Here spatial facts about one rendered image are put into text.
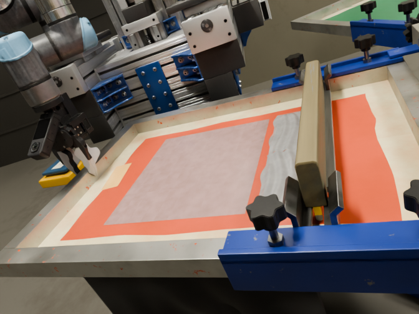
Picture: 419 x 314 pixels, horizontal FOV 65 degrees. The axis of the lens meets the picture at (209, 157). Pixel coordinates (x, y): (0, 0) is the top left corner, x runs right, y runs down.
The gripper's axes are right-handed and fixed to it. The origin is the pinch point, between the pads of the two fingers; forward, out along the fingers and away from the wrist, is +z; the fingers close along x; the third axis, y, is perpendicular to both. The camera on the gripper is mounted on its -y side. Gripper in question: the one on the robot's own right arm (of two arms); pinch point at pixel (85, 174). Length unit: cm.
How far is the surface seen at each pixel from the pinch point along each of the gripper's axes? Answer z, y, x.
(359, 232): -2, -27, -63
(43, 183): 3.8, 5.4, 23.5
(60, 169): 1.2, 7.3, 16.2
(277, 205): -8, -28, -55
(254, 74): 86, 327, 32
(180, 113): -0.8, 25.5, -18.9
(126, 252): -1.0, -27.6, -29.8
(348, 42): 85, 351, -76
